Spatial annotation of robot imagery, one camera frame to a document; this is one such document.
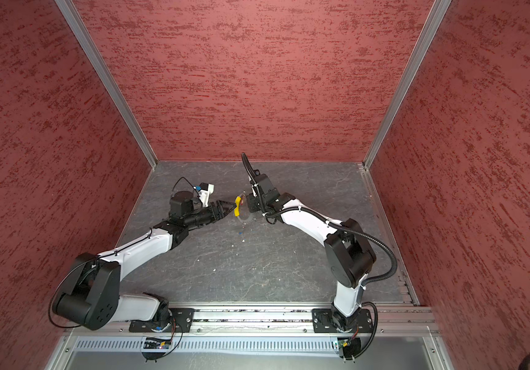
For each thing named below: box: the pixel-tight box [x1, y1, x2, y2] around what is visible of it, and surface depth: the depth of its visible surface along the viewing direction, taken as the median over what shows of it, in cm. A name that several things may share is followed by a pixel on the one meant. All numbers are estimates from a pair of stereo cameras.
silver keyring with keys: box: [233, 190, 250, 225], surface depth 86 cm
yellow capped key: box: [234, 195, 242, 217], surface depth 86 cm
